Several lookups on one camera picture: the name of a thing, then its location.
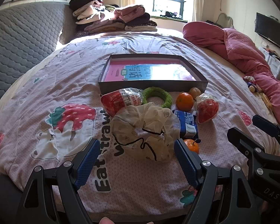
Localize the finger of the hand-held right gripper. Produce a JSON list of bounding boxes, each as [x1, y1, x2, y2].
[[227, 126, 271, 168], [252, 115, 280, 154]]

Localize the dark clothes on windowsill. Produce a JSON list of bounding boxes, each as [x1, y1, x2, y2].
[[160, 11, 183, 19]]

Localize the orange tangerine with stem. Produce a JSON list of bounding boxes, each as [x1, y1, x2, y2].
[[183, 138, 200, 155]]

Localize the black wall television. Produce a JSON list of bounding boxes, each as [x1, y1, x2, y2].
[[255, 12, 280, 50]]

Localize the brown walnut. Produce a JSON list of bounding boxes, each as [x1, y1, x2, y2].
[[189, 87, 201, 99]]

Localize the metal chair back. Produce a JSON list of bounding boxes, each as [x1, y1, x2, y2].
[[217, 12, 234, 27]]

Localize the small doll toy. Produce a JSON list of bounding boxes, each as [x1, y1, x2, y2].
[[243, 75, 259, 93]]

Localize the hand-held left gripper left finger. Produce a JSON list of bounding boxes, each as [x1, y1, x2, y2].
[[15, 138, 101, 224]]

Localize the pink quilted duvet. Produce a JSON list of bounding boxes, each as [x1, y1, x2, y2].
[[182, 21, 280, 125]]

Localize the red white snack packet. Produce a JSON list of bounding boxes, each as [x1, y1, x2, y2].
[[101, 87, 144, 117]]

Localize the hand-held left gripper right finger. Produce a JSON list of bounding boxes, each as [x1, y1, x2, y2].
[[174, 139, 262, 224]]

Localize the pink book with blue label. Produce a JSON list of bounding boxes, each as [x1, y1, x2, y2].
[[104, 58, 197, 82]]

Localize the grey quilted headboard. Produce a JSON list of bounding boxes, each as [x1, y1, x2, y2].
[[0, 1, 69, 117]]

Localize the yellow flat box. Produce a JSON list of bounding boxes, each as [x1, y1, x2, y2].
[[261, 93, 274, 108]]

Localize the red ball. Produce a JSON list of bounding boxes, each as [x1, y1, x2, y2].
[[195, 93, 219, 124]]

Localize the green knitted ring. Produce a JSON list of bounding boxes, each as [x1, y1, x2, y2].
[[141, 87, 172, 108]]

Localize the cream sheer scrunchie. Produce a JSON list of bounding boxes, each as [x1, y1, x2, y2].
[[110, 102, 181, 163]]

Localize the grey shallow cardboard box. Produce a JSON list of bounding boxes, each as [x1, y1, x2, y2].
[[98, 54, 209, 94]]

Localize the white drawer cabinet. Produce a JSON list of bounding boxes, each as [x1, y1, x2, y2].
[[259, 47, 280, 78]]

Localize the pile of folded clothes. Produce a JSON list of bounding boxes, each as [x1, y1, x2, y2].
[[69, 0, 158, 38]]

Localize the blue snack packet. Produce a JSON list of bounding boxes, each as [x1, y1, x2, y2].
[[173, 110, 199, 139]]

